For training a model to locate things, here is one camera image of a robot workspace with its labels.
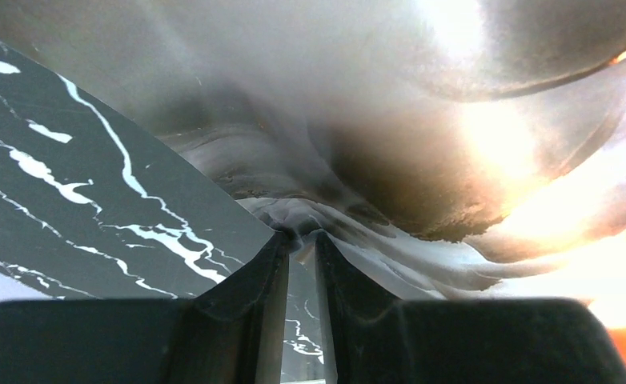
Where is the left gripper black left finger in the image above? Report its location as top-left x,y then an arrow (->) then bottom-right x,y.
0,232 -> 289,383

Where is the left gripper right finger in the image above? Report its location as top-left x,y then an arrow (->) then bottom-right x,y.
315,234 -> 626,383

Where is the sunset landscape photo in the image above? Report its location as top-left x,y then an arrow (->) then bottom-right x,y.
0,1 -> 626,383

